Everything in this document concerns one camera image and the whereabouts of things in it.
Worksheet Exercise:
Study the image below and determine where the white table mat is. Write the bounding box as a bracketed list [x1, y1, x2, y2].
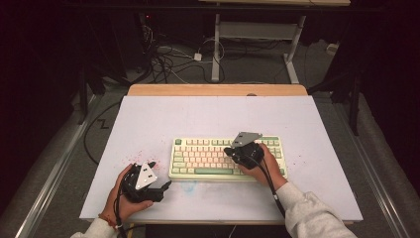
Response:
[79, 95, 365, 222]

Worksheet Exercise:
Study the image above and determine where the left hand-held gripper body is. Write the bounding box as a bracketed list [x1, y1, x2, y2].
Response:
[120, 162, 165, 203]

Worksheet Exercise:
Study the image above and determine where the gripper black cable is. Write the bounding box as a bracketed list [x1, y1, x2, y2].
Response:
[113, 170, 129, 238]
[249, 155, 286, 218]

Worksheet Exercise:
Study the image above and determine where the wooden table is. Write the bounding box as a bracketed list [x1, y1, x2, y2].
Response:
[82, 83, 356, 226]

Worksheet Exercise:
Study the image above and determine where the black stand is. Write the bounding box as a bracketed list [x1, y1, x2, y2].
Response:
[308, 65, 363, 137]
[77, 62, 107, 126]

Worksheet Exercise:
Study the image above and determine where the metal floor rail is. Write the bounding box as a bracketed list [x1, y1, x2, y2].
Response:
[333, 102, 412, 238]
[14, 95, 100, 238]

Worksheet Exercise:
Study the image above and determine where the cream green pink keyboard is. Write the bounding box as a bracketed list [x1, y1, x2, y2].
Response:
[168, 135, 288, 182]

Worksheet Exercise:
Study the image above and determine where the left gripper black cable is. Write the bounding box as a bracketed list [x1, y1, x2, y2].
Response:
[113, 170, 129, 238]

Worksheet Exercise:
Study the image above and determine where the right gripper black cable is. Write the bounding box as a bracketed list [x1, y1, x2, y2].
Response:
[249, 155, 286, 218]

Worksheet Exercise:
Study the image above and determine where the tangle of floor cables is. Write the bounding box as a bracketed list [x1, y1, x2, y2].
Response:
[138, 24, 226, 84]

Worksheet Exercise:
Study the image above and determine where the person's left hand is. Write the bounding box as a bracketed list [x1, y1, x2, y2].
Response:
[100, 164, 155, 227]

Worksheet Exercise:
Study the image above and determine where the person's right hand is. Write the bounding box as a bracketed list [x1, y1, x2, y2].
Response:
[237, 142, 288, 191]

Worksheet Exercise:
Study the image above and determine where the red bracelet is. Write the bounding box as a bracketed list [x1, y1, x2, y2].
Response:
[97, 213, 119, 229]

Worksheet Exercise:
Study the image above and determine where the white-legged desk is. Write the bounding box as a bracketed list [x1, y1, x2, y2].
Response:
[197, 0, 352, 84]

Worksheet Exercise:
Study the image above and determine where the black floor cable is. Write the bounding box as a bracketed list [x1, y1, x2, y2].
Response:
[83, 100, 122, 167]

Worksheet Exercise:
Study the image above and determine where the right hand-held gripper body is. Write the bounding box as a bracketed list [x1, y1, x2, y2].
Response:
[231, 131, 265, 171]

